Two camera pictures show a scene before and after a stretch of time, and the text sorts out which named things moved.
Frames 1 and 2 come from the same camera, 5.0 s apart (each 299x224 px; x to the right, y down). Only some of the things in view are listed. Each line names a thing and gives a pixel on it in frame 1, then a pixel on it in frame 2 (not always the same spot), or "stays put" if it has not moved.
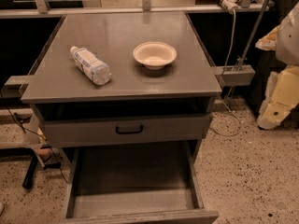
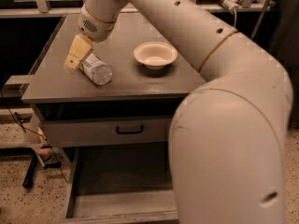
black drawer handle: x=130 y=132 stays put
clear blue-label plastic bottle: x=97 y=71 stays put
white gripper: x=289 y=41 to x=94 y=27
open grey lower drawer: x=141 y=183 stays put
